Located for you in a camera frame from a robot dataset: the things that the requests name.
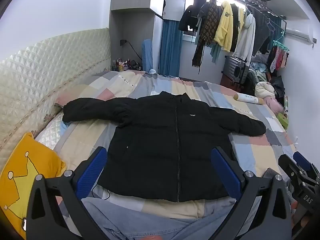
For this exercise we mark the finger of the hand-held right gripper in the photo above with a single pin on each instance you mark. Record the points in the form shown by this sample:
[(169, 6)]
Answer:
[(287, 166), (301, 158)]

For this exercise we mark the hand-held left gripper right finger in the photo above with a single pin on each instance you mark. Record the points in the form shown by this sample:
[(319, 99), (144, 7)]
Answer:
[(226, 172)]

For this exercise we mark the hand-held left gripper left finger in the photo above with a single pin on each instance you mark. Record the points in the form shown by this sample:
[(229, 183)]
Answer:
[(92, 170)]

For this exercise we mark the black puffer jacket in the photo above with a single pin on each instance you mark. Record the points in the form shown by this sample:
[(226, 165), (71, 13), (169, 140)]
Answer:
[(150, 142)]

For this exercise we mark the pile of clothes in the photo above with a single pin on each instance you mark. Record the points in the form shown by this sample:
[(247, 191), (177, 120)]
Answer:
[(265, 87)]

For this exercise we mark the patchwork bed quilt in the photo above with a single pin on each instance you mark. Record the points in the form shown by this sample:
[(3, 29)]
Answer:
[(82, 140)]

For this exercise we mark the light blue cloth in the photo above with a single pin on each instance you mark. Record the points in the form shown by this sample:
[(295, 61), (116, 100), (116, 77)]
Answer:
[(65, 127)]

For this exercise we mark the cream quilted mattress pad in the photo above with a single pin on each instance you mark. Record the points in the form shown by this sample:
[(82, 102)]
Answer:
[(50, 135)]

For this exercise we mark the yellow crown print pillow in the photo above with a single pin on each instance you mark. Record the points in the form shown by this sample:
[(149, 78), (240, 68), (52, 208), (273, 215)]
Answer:
[(32, 165)]

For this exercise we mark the pink cloth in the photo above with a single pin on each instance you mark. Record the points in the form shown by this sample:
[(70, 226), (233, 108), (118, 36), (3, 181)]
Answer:
[(273, 105)]

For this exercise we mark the white cylinder roll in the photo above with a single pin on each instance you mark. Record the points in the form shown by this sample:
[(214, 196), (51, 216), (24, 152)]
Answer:
[(247, 98)]

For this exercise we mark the blue denim jeans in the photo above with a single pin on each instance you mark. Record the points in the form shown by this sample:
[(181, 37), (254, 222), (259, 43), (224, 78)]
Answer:
[(150, 226)]

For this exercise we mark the grey suitcase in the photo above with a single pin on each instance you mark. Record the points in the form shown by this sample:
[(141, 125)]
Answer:
[(233, 68)]

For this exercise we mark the teal sock hanger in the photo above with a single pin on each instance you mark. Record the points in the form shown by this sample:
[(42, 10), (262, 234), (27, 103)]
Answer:
[(278, 55)]

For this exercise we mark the row of cosmetic bottles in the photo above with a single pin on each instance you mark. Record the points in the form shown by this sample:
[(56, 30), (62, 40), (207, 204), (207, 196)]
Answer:
[(125, 65)]

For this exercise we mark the cream quilted headboard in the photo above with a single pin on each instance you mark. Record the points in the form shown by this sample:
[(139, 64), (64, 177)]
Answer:
[(50, 67)]

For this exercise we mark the teal hanging cloth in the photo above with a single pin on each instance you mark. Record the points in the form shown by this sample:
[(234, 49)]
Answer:
[(215, 53)]

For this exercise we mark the white air conditioner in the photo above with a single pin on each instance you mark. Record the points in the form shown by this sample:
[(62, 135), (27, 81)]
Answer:
[(300, 33)]

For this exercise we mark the white hoodie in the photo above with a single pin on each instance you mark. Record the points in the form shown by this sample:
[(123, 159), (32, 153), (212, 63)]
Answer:
[(246, 40)]

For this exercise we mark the dark grey hanging coat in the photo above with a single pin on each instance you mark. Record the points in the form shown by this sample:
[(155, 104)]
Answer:
[(262, 32)]

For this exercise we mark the blue curtain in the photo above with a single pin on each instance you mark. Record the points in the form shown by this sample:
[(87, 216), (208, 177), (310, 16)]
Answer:
[(170, 50)]

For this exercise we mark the yellow fleece jacket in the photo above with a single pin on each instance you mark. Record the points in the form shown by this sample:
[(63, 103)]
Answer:
[(223, 30)]

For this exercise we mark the brown plaid scarf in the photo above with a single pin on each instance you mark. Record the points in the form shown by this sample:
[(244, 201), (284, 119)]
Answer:
[(207, 30)]

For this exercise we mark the long black hanging coat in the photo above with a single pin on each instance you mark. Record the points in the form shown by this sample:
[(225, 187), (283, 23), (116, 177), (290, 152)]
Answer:
[(235, 27)]

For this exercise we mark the short black hanging jacket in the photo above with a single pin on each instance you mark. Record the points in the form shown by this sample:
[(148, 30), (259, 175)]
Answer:
[(187, 17)]

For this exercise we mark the black wall charger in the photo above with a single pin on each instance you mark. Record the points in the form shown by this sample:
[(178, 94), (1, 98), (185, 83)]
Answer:
[(123, 42)]

